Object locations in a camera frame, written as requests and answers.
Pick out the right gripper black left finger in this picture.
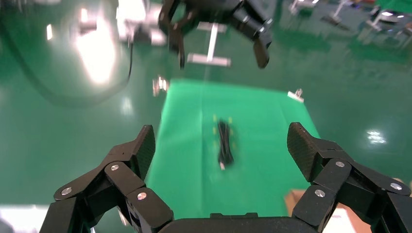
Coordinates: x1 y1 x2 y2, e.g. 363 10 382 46
39 124 174 233

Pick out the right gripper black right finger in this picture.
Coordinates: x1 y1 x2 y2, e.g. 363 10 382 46
287 122 412 233

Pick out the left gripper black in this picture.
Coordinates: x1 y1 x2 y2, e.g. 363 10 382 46
158 0 274 70

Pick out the black data cable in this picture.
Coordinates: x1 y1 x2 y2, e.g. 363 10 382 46
217 119 235 171

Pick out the brown cardboard box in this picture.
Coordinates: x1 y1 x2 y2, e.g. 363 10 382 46
285 178 412 233

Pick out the white metal stand base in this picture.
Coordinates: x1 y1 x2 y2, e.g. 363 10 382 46
187 21 232 68

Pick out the white printed paper sheet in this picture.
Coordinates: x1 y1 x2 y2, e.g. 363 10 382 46
322 207 359 233

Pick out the white mat clip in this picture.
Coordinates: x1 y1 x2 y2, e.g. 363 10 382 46
287 88 305 103
152 76 169 97

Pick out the white grey machine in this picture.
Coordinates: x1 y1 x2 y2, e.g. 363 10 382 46
116 0 168 46

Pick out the green cloth table mat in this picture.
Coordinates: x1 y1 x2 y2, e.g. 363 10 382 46
146 79 321 219

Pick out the grey metal stand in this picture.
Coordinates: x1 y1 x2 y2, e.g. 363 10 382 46
288 0 320 16
321 0 352 32

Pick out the black floor cable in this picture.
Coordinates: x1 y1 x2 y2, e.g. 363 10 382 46
126 42 135 83

